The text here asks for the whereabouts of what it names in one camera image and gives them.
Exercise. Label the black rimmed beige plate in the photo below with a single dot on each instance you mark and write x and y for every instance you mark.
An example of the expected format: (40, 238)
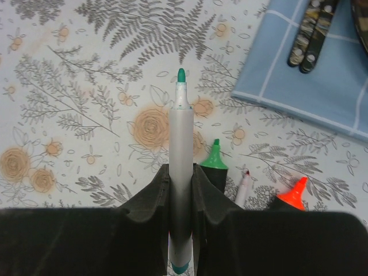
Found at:
(359, 9)

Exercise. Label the teal capped white pen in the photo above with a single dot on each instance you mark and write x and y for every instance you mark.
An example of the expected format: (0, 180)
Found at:
(180, 171)

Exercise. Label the green capped black highlighter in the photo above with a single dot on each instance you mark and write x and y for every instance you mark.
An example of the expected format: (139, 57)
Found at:
(214, 168)

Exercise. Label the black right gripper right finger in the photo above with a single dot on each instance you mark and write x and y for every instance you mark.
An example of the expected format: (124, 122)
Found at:
(228, 240)

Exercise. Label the blue checked placemat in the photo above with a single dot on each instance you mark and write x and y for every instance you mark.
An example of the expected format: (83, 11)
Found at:
(333, 94)

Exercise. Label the steel spoon patterned handle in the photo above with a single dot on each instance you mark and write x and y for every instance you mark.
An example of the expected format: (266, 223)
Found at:
(304, 33)

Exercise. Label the steel fork patterned handle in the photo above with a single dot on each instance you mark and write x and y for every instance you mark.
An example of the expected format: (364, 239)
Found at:
(319, 34)

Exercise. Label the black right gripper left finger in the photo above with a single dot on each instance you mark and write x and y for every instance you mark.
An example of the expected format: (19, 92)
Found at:
(131, 239)

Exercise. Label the orange capped black highlighter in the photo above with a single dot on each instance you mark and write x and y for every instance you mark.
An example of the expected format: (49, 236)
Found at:
(292, 200)

